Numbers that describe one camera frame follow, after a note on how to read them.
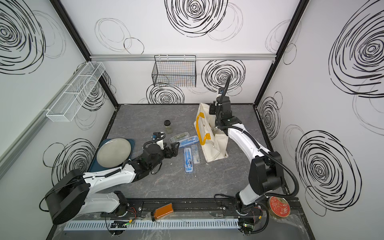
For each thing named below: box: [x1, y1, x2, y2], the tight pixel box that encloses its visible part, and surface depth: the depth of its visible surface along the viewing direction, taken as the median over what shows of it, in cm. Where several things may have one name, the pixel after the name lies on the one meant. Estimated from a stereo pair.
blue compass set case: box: [184, 148, 193, 173], surface depth 91 cm
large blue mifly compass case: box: [179, 135, 200, 148], surface depth 101 cm
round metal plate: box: [96, 138, 132, 168], surface depth 94 cm
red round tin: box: [267, 196, 291, 218], surface depth 72 cm
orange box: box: [154, 203, 174, 219], surface depth 72 cm
